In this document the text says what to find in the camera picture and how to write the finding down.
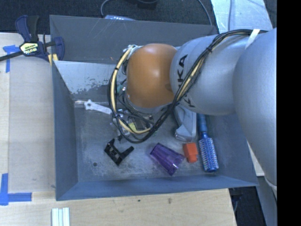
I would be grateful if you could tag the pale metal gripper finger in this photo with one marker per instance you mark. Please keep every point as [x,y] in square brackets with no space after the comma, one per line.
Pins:
[124,131]
[118,118]

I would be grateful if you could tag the white plastic wrench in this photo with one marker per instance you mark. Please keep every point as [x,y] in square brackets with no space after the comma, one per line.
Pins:
[97,107]

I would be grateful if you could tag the purple clear plastic cup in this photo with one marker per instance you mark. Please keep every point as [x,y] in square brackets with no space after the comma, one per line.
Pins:
[167,159]

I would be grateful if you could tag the pale grey folded cloth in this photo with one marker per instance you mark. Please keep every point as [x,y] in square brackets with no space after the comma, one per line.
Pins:
[187,128]

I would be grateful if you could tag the grey metal bin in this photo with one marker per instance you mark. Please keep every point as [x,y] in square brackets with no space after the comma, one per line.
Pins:
[94,173]

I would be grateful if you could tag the orange-red small block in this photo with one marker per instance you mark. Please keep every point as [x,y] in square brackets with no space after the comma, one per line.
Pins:
[191,152]

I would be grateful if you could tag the blue round hairbrush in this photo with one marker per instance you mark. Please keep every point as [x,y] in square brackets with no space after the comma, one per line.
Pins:
[208,154]

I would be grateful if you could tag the pale wood board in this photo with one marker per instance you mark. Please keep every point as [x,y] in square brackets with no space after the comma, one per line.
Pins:
[30,126]

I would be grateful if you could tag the black plastic bracket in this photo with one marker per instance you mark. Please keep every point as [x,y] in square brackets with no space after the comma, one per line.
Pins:
[115,153]

